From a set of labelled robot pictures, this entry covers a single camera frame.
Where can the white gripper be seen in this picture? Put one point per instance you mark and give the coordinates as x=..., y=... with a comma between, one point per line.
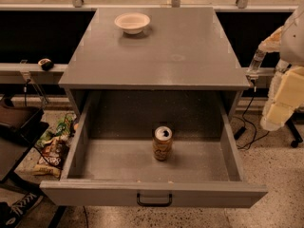
x=293, y=43

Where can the orange soda can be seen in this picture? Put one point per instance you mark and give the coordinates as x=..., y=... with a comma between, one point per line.
x=162, y=143

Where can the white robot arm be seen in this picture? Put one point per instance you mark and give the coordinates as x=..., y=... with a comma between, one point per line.
x=292, y=46

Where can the grey cabinet counter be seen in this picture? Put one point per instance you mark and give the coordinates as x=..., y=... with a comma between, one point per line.
x=181, y=66

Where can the grey open drawer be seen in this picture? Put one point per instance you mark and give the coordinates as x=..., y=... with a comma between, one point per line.
x=110, y=162

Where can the clear water bottle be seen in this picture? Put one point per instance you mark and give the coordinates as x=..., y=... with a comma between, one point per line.
x=256, y=62

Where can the white bowl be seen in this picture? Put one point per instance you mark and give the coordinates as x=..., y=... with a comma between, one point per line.
x=132, y=22

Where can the green snack bag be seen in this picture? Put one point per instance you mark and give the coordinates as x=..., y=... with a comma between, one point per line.
x=64, y=130

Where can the chips snack bag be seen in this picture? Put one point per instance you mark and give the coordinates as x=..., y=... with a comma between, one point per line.
x=53, y=156

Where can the tape measure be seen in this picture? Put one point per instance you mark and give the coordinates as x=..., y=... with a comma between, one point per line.
x=46, y=64

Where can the black bin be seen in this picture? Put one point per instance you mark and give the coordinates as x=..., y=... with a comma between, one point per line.
x=19, y=124

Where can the black sneaker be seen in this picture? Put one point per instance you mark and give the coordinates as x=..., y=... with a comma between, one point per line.
x=10, y=216

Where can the black drawer handle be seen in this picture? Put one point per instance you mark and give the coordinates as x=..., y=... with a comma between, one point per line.
x=154, y=201

